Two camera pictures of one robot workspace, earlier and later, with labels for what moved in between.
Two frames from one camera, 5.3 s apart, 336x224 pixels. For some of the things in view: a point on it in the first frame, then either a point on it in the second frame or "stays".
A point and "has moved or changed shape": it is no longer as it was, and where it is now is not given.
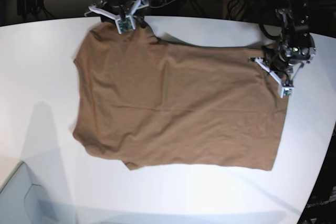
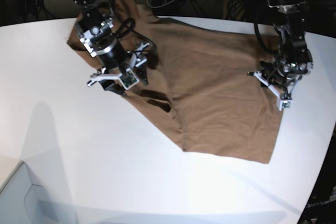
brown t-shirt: [146, 102] has moved or changed shape
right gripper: [284, 64] to [285, 94]
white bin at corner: [23, 202] stays
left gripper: [122, 7] to [128, 78]
